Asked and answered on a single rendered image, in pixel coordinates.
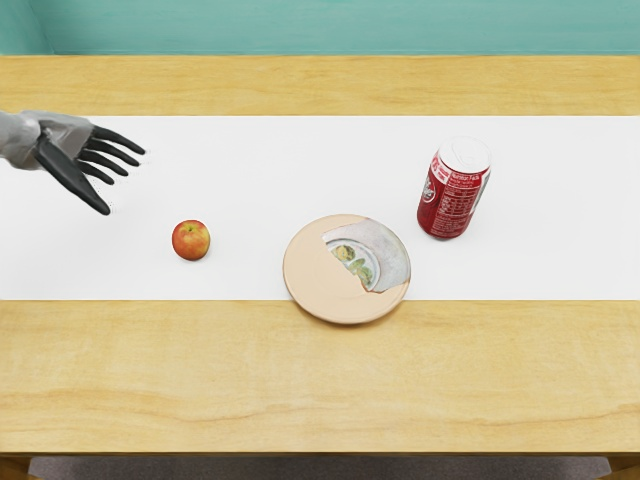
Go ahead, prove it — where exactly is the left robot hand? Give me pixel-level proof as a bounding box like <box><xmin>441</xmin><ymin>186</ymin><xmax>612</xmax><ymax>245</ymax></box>
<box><xmin>0</xmin><ymin>110</ymin><xmax>147</xmax><ymax>217</ymax></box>

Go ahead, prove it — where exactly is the beige plate with printed pattern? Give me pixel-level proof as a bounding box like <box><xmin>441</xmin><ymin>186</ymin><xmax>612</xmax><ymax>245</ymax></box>
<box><xmin>282</xmin><ymin>213</ymin><xmax>412</xmax><ymax>325</ymax></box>

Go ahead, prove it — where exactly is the red and yellow apple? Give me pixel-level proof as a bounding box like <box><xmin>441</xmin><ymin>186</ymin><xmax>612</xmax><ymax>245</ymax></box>
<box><xmin>171</xmin><ymin>219</ymin><xmax>212</xmax><ymax>262</ymax></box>

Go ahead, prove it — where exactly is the red soda can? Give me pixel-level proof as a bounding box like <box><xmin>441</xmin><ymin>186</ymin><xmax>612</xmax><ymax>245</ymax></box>
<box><xmin>416</xmin><ymin>137</ymin><xmax>496</xmax><ymax>240</ymax></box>

